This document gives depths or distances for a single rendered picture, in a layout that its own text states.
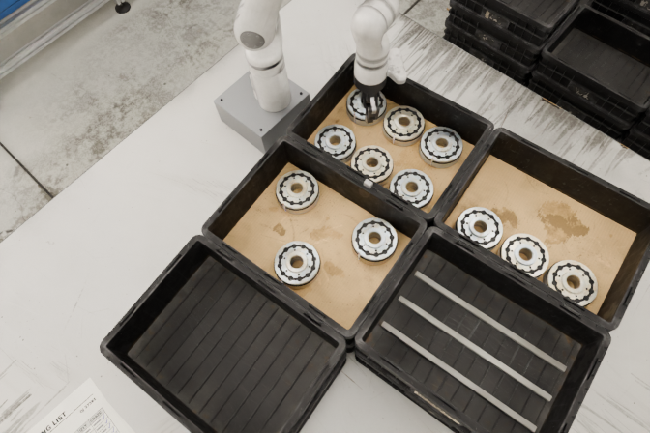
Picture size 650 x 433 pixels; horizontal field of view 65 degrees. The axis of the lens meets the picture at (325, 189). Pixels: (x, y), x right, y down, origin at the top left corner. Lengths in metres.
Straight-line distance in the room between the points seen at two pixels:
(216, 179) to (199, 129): 0.18
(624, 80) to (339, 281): 1.44
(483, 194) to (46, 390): 1.12
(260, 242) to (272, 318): 0.18
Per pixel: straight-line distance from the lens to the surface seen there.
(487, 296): 1.18
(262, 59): 1.25
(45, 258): 1.52
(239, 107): 1.43
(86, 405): 1.38
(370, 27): 1.00
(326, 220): 1.20
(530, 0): 2.19
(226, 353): 1.15
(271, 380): 1.12
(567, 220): 1.30
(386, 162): 1.23
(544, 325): 1.20
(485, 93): 1.59
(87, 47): 2.93
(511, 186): 1.29
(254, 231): 1.21
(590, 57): 2.23
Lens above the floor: 1.94
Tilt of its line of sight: 64 degrees down
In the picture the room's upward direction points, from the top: 6 degrees counter-clockwise
